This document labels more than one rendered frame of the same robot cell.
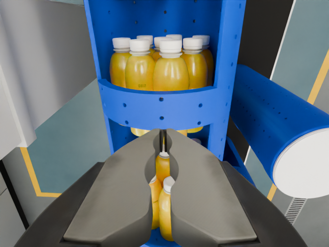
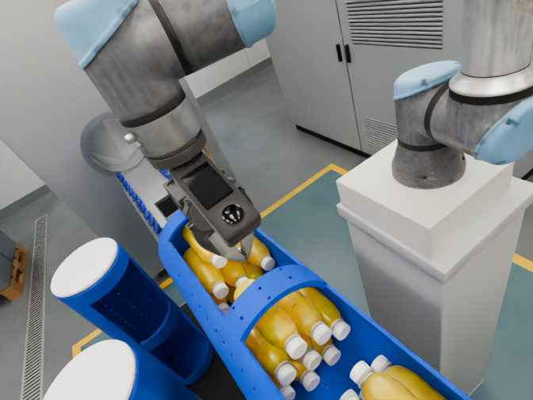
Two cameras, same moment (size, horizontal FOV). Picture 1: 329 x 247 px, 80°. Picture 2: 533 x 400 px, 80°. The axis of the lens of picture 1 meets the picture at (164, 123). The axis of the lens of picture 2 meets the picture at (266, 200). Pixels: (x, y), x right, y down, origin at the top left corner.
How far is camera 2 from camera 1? 0.36 m
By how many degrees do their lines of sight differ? 27
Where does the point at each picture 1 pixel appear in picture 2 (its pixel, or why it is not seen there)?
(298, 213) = (24, 370)
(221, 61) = (250, 358)
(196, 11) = not seen: outside the picture
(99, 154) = (311, 244)
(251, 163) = not seen: hidden behind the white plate
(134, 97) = (286, 286)
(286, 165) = (121, 364)
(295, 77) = not seen: outside the picture
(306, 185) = (88, 365)
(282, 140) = (140, 386)
